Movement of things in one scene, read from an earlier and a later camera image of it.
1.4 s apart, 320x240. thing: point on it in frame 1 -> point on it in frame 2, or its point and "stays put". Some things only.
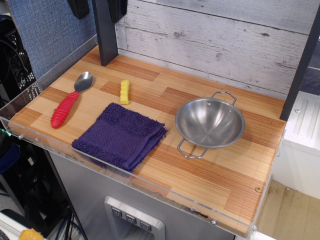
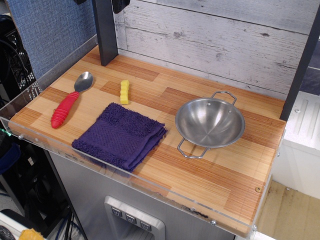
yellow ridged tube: (124, 92) stays put
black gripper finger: (80, 8) -> (79, 1)
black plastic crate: (18, 82) stays put
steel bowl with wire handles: (207, 123) stays put
